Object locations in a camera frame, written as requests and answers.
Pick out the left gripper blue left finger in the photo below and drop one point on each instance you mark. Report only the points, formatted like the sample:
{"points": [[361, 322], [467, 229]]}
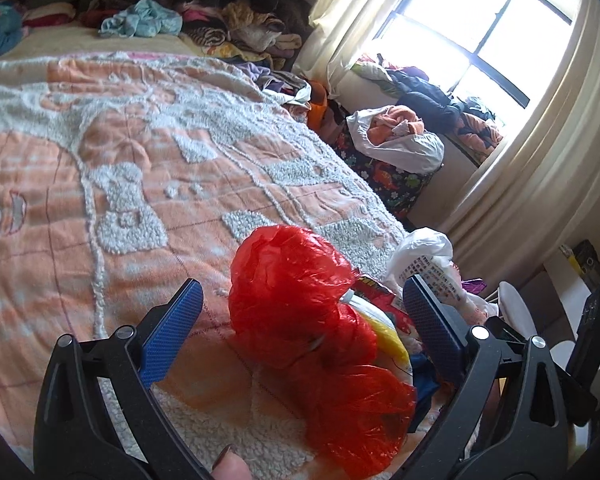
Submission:
{"points": [[167, 328]]}

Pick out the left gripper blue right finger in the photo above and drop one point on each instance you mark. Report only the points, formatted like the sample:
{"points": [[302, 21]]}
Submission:
{"points": [[441, 329]]}

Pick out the yellow white chip bag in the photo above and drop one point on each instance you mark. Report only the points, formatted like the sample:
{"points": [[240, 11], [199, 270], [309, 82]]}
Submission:
{"points": [[392, 353]]}

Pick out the red plastic bag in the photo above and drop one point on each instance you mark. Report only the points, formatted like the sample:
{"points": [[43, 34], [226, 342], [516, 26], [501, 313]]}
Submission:
{"points": [[287, 314]]}

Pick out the left hand painted nails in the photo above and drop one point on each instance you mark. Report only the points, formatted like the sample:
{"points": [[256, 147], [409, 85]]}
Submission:
{"points": [[230, 466]]}

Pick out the white printed plastic bag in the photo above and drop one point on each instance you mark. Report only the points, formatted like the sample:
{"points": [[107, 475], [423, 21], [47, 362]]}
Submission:
{"points": [[429, 254]]}

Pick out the dinosaur print laundry basket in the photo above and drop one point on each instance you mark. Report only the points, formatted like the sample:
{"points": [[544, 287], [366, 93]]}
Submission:
{"points": [[396, 188]]}

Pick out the orange white chenille blanket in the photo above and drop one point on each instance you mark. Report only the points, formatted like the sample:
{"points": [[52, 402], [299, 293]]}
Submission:
{"points": [[121, 176]]}

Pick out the cream curtain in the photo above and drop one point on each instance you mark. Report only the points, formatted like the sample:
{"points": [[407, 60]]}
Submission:
{"points": [[536, 192]]}

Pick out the orange patterned cloth on sill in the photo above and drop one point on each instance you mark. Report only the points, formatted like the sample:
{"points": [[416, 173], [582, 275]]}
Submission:
{"points": [[476, 135]]}

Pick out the white bag with clothes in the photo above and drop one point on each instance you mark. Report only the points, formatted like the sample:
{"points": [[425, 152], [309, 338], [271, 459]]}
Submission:
{"points": [[396, 135]]}

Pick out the dark jacket on sill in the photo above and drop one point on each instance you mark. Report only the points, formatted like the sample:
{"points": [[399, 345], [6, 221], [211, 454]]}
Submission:
{"points": [[433, 106]]}

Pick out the orange bag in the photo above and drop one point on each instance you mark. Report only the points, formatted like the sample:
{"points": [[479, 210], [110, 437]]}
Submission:
{"points": [[318, 105]]}

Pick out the light blue crumpled cloth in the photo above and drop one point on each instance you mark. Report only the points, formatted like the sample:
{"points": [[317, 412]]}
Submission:
{"points": [[145, 19]]}

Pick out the pile of clothes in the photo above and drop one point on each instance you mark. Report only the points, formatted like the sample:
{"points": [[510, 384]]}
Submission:
{"points": [[275, 29]]}

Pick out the window with black frame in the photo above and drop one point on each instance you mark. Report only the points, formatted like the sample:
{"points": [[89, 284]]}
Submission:
{"points": [[502, 52]]}

